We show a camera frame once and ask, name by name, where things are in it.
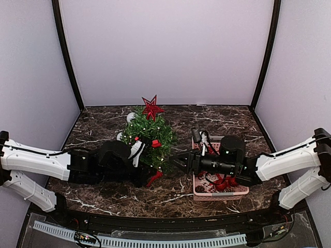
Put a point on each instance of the red reindeer ornament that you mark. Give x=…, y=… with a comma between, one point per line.
x=157, y=175

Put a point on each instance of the pink plastic basket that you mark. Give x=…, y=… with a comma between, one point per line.
x=201, y=188

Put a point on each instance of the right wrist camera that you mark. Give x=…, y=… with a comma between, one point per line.
x=201, y=138

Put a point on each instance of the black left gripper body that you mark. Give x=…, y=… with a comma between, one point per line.
x=113, y=175

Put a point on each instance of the red ornaments in basket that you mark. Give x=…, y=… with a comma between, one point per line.
x=222, y=184

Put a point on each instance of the small green christmas tree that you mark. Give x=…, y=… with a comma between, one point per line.
x=155, y=130

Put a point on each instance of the white perforated cable tray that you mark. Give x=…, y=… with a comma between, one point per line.
x=83, y=239

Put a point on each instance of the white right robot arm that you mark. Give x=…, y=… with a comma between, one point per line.
x=313, y=154

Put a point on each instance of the red glitter star topper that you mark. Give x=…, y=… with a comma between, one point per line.
x=151, y=108

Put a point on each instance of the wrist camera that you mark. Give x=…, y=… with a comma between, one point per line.
x=201, y=138
x=136, y=151

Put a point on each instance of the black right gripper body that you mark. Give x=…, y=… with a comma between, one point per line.
x=222, y=168

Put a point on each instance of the red ribbon bow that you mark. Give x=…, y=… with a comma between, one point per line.
x=152, y=143

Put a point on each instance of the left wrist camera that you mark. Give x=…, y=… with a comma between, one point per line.
x=136, y=151

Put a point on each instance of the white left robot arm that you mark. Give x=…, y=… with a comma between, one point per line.
x=17, y=159

